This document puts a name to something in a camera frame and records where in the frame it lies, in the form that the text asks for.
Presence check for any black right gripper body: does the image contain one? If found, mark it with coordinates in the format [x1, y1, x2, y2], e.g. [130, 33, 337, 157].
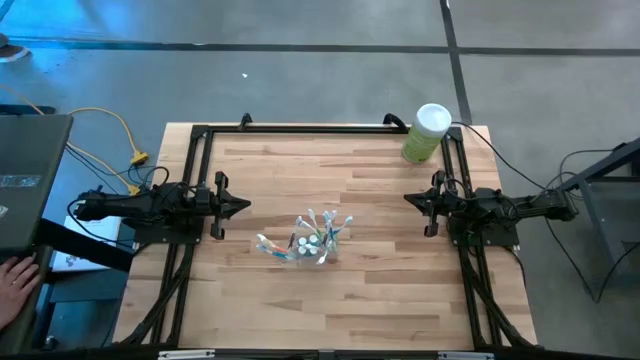
[424, 169, 476, 239]

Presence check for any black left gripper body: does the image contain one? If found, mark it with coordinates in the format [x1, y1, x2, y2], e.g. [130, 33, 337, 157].
[195, 170, 236, 240]

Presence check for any green wipes canister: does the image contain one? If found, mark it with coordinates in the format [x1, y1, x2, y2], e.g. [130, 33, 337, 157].
[401, 102, 453, 165]

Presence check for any black diagonal beam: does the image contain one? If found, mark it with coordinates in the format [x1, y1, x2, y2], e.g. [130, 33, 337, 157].
[33, 217, 135, 274]

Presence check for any white booklet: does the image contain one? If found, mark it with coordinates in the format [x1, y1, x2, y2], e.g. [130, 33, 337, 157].
[51, 213, 124, 274]

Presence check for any black desk top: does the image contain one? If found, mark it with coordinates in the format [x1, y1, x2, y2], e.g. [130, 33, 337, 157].
[0, 113, 75, 251]

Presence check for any clear plastic strip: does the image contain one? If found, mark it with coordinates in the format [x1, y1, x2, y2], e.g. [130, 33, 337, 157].
[0, 173, 43, 190]

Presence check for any person's hand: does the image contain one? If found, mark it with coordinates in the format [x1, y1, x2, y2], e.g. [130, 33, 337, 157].
[0, 253, 42, 332]

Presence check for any person's shoe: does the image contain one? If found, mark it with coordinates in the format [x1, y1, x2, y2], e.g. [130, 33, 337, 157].
[0, 32, 32, 65]

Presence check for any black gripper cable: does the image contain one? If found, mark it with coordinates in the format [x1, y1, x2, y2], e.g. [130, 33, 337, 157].
[441, 176, 471, 202]
[66, 165, 171, 249]

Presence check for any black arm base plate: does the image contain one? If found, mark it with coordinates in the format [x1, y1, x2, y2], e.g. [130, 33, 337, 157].
[448, 206, 522, 249]
[133, 201, 207, 246]

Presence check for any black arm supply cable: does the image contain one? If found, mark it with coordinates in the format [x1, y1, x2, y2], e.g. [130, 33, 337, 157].
[449, 121, 551, 192]

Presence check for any tan extension cable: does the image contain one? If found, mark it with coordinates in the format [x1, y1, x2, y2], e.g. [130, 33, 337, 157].
[0, 81, 144, 197]

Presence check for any yellow extension cable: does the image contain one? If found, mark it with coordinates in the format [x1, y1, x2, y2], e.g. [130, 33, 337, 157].
[67, 106, 151, 166]

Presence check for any black floor cable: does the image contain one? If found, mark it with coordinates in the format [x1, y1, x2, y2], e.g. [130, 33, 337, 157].
[542, 147, 640, 305]

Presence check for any silver bracket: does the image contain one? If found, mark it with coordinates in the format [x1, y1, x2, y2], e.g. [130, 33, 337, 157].
[157, 349, 217, 360]
[437, 350, 495, 360]

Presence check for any black desk frame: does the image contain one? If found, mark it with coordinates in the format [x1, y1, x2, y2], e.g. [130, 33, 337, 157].
[557, 137, 640, 295]

